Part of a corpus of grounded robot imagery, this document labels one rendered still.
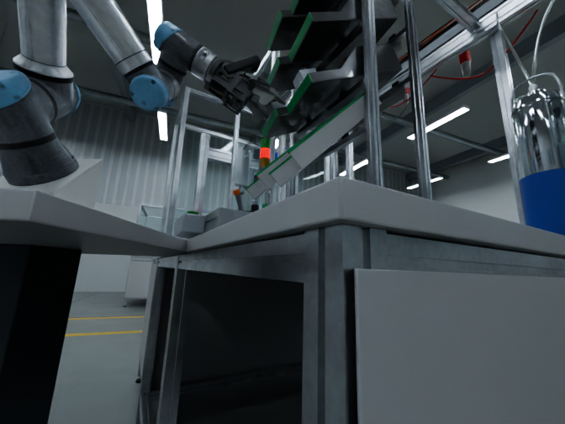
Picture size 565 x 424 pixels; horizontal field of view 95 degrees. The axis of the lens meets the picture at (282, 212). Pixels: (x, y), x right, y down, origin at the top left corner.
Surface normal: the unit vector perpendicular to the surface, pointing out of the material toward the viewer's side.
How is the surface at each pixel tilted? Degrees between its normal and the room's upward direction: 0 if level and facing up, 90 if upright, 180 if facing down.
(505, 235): 90
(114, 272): 90
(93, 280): 90
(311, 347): 90
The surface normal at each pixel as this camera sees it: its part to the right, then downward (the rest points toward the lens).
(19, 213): 0.04, -0.22
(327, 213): -0.87, -0.14
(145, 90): 0.12, 0.57
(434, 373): 0.50, -0.17
